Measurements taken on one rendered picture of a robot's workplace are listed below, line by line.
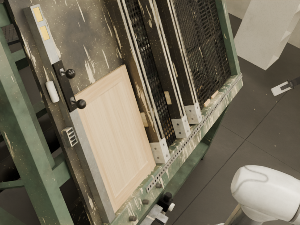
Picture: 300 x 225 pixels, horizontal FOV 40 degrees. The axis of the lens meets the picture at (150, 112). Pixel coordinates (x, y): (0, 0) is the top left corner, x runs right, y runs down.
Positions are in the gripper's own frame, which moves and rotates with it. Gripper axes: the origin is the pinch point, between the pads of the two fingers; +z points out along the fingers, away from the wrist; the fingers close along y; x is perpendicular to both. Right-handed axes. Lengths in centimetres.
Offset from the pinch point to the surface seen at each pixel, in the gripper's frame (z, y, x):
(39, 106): 209, -88, -70
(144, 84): 65, -21, -30
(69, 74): 53, 42, -36
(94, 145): 76, 20, -12
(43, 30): 58, 40, -57
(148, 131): 76, -23, -9
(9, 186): 110, 42, -11
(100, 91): 69, 10, -33
